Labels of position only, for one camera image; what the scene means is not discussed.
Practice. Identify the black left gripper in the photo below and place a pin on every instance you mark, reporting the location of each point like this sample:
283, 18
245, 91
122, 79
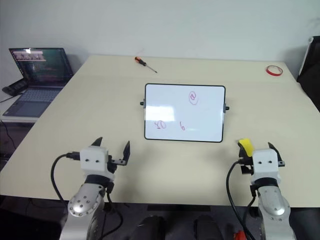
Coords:
112, 163

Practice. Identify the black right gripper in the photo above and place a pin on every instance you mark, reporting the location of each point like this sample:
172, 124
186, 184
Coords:
246, 167

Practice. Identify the yellow eraser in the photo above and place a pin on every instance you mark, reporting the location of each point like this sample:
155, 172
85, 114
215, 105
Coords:
246, 146

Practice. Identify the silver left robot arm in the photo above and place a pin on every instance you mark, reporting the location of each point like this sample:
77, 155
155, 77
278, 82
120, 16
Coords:
83, 200

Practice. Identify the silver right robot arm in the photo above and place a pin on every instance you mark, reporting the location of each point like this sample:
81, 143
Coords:
271, 205

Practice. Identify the small black-framed whiteboard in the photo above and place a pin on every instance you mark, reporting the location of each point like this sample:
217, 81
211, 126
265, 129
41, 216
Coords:
185, 112

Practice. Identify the red tape roll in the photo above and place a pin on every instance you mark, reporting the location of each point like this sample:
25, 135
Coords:
273, 70

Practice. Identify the small red object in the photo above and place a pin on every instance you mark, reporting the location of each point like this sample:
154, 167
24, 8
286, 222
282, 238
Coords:
239, 235

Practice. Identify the orange and black screwdriver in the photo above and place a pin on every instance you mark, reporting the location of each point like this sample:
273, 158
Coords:
143, 63

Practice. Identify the black chair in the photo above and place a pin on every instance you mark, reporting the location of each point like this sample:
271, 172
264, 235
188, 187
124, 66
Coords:
310, 75

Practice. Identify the open grey laptop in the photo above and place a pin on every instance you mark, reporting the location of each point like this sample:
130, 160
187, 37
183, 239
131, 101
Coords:
40, 75

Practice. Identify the black desk phone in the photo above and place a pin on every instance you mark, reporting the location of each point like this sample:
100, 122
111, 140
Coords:
15, 87

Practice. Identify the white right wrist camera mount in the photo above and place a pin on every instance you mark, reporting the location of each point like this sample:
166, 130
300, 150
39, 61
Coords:
265, 163

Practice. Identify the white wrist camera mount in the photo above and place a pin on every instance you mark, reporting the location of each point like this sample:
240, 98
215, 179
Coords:
93, 160
265, 163

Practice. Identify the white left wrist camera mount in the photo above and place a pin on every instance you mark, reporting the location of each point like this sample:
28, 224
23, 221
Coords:
93, 160

